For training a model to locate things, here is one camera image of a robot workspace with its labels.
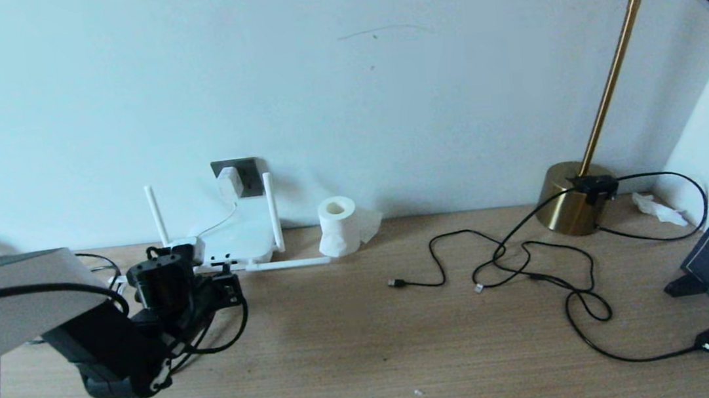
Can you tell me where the white power adapter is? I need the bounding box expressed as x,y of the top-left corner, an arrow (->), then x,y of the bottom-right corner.
216,165 -> 246,202

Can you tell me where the white router with antennas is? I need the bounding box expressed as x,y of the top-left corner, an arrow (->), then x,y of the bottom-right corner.
107,167 -> 333,287

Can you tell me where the white toilet paper roll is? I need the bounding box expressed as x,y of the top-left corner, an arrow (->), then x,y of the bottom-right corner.
314,191 -> 388,260

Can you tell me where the brass desk lamp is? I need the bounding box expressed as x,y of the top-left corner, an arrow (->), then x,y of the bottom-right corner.
514,0 -> 709,241

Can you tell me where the crumpled white tissue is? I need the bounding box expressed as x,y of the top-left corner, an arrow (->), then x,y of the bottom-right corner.
632,188 -> 689,233

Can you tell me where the black clip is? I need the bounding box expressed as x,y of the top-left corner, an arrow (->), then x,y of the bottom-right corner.
662,272 -> 709,300

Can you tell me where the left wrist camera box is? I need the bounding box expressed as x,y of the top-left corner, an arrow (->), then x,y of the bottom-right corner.
164,235 -> 208,269

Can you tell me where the black left wrist camera cable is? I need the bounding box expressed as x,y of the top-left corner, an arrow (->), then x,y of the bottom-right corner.
0,236 -> 254,377

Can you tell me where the grey wall socket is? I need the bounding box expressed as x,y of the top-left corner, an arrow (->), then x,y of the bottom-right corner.
210,157 -> 265,202

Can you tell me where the thin black USB cable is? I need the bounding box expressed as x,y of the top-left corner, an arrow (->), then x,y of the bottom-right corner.
383,224 -> 536,304

